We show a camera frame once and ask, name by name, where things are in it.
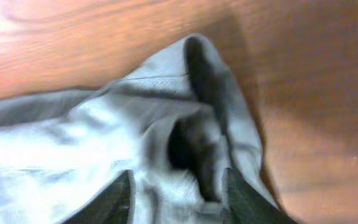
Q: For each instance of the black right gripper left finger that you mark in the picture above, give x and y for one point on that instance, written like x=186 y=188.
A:
x=111 y=206

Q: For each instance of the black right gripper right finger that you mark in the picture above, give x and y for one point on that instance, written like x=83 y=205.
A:
x=246 y=206

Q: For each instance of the grey shorts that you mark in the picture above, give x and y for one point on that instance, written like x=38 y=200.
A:
x=177 y=122

